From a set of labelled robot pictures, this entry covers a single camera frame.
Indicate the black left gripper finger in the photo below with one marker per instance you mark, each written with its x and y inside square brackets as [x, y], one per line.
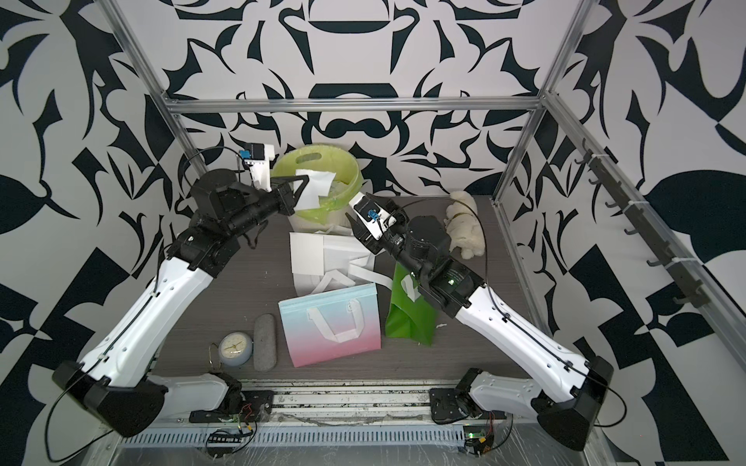
[297, 182]
[302, 200]

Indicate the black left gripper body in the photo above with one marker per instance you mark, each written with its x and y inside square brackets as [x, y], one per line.
[282, 206]

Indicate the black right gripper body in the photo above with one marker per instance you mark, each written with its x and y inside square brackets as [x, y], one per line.
[376, 245]

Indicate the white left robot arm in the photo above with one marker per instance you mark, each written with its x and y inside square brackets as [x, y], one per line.
[112, 382]

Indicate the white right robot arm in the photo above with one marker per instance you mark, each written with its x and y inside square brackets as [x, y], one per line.
[563, 391]

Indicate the white trash bin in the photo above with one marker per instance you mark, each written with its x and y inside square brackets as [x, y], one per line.
[322, 221]

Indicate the shredded paper in bin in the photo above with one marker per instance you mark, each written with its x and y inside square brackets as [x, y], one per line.
[338, 190]

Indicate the white gift bag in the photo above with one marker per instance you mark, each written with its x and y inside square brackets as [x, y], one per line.
[321, 263]

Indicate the green gift bag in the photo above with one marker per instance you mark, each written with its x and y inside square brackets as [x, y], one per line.
[410, 316]

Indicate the white plush dog toy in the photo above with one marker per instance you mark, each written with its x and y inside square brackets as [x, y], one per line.
[463, 226]

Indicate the pink and teal gift bag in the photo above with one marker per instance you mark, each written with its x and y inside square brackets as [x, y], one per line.
[331, 325]

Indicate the grey oval case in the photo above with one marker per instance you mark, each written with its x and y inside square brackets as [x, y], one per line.
[265, 343]

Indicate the small round alarm clock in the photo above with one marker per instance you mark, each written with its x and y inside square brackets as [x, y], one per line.
[236, 349]

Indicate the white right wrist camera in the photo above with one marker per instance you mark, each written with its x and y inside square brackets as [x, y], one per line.
[395, 215]

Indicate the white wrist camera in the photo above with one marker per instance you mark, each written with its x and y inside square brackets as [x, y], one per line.
[256, 160]
[395, 215]

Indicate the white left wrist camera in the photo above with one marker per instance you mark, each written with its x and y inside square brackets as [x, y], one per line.
[256, 160]

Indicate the black wall hook rail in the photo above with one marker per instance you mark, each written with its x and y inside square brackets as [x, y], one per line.
[646, 224]

